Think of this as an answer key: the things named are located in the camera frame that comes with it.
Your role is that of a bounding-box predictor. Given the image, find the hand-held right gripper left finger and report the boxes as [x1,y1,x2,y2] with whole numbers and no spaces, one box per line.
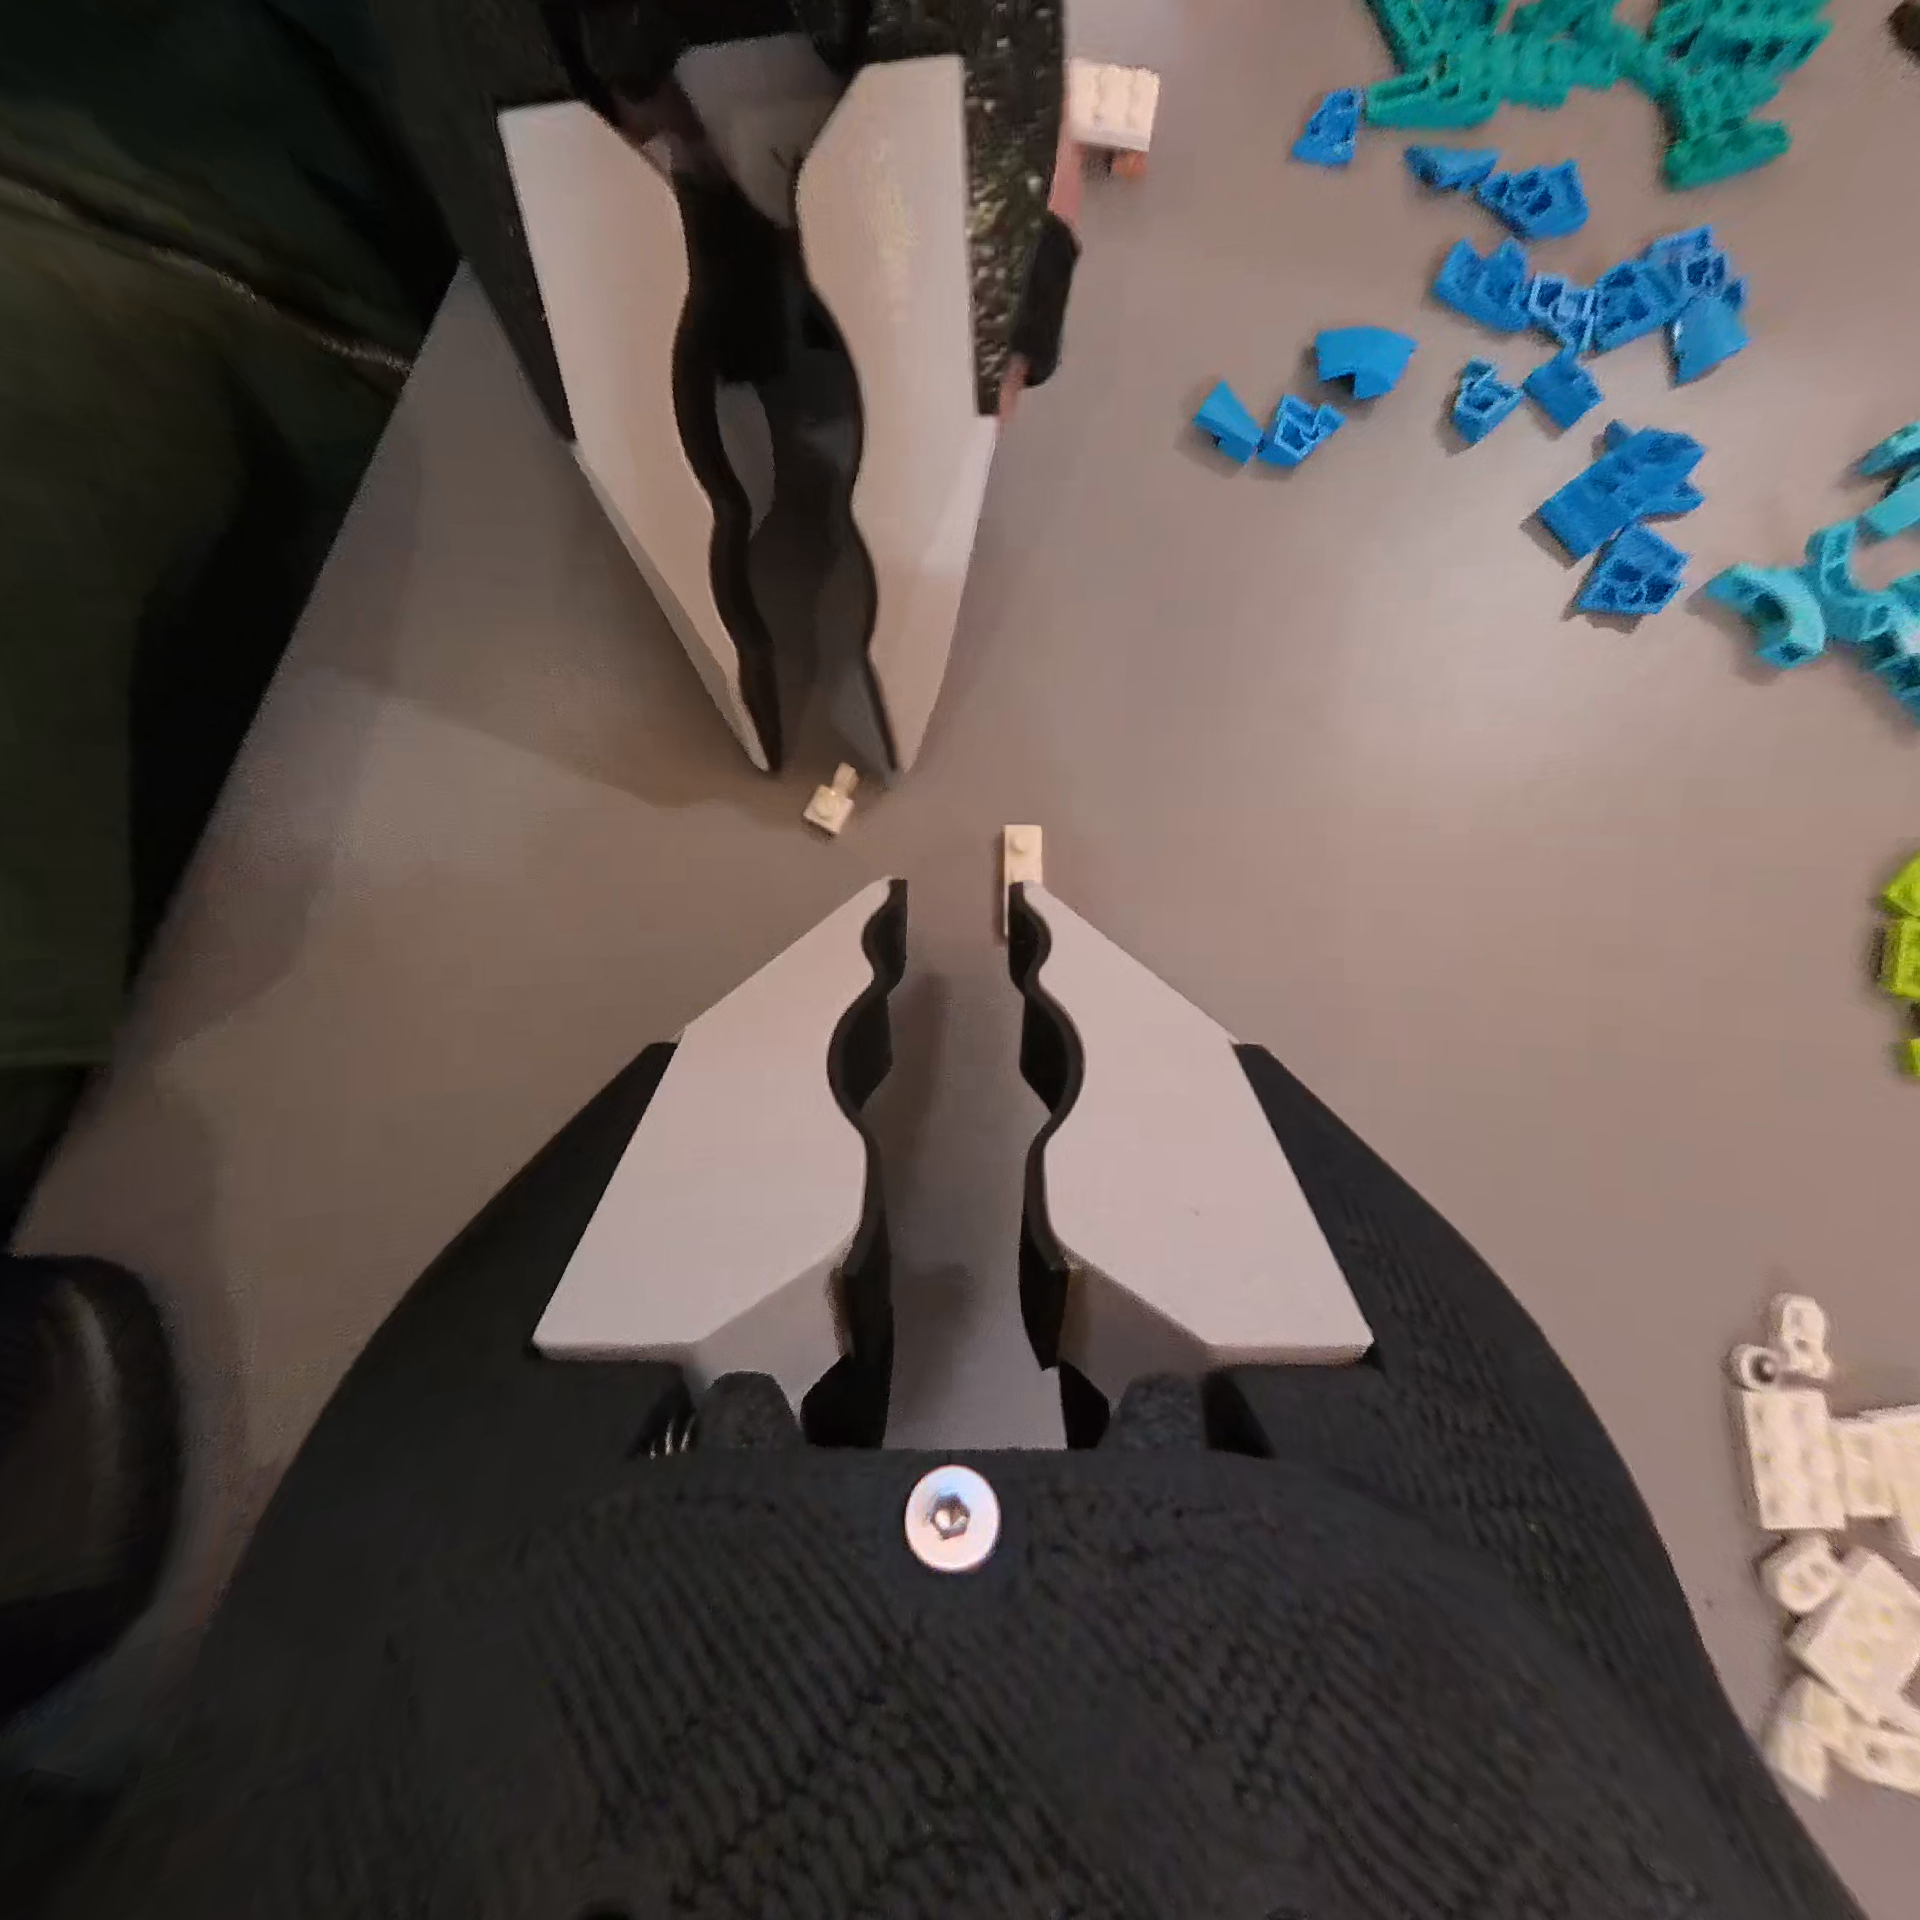
[529,876,912,1451]

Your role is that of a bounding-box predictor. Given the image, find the person's green jacket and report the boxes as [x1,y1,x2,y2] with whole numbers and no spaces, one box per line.
[0,0,459,1061]

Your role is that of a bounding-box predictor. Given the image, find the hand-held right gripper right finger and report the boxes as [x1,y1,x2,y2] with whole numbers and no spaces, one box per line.
[1001,882,1376,1451]

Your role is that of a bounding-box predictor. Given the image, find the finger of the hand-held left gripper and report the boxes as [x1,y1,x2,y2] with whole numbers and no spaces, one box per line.
[791,57,1001,779]
[497,96,786,777]

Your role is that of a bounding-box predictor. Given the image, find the pile of white lego pieces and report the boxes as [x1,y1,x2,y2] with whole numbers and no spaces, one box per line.
[1723,1294,1920,1803]

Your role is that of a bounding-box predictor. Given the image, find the pile of lime lego pieces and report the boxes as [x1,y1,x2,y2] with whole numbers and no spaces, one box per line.
[1874,852,1920,1083]

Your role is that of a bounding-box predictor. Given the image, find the pile of teal lego pieces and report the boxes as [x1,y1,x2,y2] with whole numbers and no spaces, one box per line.
[1362,0,1836,192]

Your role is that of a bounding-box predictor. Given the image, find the pile of turquoise lego pieces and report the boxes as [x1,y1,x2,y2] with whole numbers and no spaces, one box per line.
[1706,425,1920,710]

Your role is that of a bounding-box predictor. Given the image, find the person's left hand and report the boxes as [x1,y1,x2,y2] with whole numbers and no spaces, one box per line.
[1001,147,1085,432]

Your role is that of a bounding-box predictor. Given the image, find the pile of blue lego pieces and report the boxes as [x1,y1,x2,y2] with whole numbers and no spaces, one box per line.
[1193,86,1751,621]

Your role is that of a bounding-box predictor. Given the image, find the white lego block brown feet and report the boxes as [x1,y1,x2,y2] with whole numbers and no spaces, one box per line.
[1065,58,1161,183]

